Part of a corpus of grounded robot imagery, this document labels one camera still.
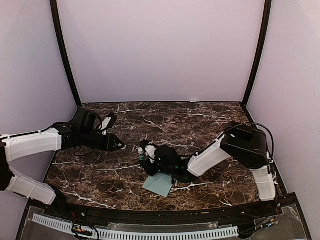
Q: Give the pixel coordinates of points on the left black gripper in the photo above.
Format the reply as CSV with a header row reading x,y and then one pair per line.
x,y
108,146

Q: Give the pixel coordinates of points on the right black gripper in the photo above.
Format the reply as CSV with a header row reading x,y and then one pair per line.
x,y
147,166

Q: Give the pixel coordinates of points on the light blue envelope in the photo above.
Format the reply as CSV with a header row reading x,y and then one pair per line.
x,y
159,184

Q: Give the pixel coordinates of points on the small glue stick bottle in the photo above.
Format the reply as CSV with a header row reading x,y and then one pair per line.
x,y
141,154

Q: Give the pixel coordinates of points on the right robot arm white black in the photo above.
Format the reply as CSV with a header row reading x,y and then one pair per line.
x,y
244,142

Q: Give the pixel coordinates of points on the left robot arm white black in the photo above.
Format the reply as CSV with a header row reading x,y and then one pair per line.
x,y
85,129

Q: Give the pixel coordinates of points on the white slotted cable duct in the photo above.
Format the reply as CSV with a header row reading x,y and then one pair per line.
x,y
121,231

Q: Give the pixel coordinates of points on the black front table rail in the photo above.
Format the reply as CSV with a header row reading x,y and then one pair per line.
x,y
230,214

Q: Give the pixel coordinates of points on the left black frame post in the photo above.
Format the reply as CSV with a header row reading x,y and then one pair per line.
x,y
63,52

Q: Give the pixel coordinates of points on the black frame post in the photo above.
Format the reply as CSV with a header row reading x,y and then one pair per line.
x,y
63,52
258,52

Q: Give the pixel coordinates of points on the right black frame post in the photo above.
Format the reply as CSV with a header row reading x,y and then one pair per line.
x,y
258,52

